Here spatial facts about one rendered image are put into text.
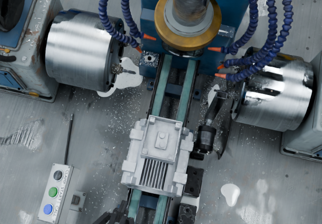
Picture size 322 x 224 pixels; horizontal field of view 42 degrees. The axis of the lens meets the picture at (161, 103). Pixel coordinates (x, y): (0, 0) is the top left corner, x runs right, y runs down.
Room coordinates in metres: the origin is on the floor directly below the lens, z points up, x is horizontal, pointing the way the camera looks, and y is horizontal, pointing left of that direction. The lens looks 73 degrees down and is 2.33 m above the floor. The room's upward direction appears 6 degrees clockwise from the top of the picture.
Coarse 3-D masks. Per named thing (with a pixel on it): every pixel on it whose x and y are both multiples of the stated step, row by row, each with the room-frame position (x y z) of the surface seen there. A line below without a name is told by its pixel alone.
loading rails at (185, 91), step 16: (160, 64) 0.57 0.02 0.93; (192, 64) 0.59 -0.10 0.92; (160, 80) 0.52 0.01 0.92; (192, 80) 0.53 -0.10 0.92; (160, 96) 0.46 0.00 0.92; (176, 96) 0.49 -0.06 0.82; (192, 96) 0.47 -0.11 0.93; (160, 112) 0.41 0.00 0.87; (128, 192) 0.12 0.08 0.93; (128, 208) 0.07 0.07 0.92; (160, 208) 0.08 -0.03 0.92
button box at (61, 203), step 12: (60, 168) 0.15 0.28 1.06; (72, 168) 0.16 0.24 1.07; (48, 180) 0.12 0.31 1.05; (60, 180) 0.12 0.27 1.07; (72, 180) 0.12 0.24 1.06; (60, 192) 0.08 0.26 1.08; (72, 192) 0.09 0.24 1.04; (60, 204) 0.05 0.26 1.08; (48, 216) 0.01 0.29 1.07; (60, 216) 0.02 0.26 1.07
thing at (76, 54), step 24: (72, 24) 0.58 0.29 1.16; (96, 24) 0.59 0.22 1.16; (120, 24) 0.62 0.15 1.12; (48, 48) 0.50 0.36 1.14; (72, 48) 0.50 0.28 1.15; (96, 48) 0.51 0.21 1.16; (120, 48) 0.59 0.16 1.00; (48, 72) 0.45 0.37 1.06; (72, 72) 0.45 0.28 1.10; (96, 72) 0.45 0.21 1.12; (120, 72) 0.48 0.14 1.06
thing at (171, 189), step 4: (140, 120) 0.32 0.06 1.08; (144, 120) 0.32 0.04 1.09; (140, 124) 0.31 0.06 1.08; (144, 124) 0.31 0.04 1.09; (184, 128) 0.31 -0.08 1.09; (184, 132) 0.30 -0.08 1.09; (188, 132) 0.30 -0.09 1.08; (128, 176) 0.15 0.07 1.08; (132, 176) 0.15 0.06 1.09; (128, 180) 0.14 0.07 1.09; (132, 180) 0.14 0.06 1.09; (132, 184) 0.13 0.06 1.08; (132, 188) 0.13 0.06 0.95; (168, 188) 0.13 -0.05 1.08; (172, 188) 0.13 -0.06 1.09; (176, 188) 0.13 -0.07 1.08; (168, 192) 0.12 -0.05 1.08; (172, 192) 0.12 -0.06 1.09; (176, 192) 0.12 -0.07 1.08; (168, 196) 0.11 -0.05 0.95
